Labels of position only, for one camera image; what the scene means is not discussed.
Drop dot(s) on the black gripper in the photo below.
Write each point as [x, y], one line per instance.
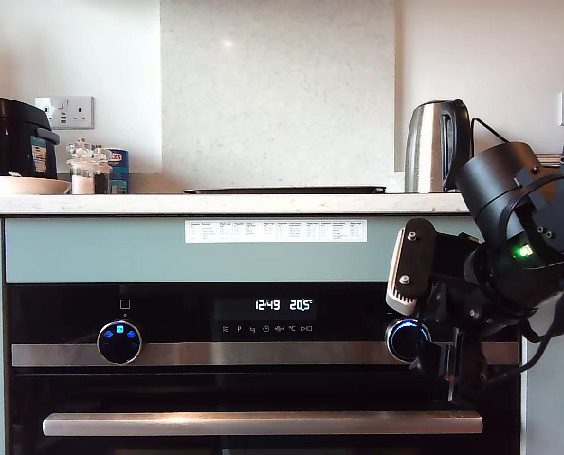
[466, 308]

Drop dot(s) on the plain black rotary knob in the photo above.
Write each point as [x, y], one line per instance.
[402, 342]

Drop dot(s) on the black built-in oven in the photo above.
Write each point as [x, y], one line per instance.
[262, 393]

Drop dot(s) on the rotary knob with blue icons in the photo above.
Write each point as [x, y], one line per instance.
[119, 342]

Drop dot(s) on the grey-green wide cabinet side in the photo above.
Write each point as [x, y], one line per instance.
[544, 417]

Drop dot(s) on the white printed label sticker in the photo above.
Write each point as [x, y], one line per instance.
[276, 231]

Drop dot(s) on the steel electric kettle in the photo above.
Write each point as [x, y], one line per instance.
[426, 151]

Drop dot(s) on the black hob plate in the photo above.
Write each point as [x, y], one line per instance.
[286, 190]

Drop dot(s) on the black sandwich grill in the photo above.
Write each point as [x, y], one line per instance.
[549, 158]

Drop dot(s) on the speckled white splashback panel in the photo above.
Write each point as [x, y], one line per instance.
[277, 95]

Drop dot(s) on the grey-green cabinet front panel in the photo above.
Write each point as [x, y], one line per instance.
[96, 256]

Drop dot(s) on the blue cardboard tub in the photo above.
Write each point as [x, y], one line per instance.
[118, 174]

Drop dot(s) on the clear pepper grinder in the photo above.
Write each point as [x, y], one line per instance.
[101, 181]

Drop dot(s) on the white shallow bowl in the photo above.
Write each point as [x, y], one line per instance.
[21, 186]

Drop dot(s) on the black rice cooker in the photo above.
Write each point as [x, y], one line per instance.
[6, 136]

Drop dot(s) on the pale grey camera box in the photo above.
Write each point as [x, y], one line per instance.
[402, 284]

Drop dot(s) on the white double wall socket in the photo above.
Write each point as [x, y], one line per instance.
[65, 113]

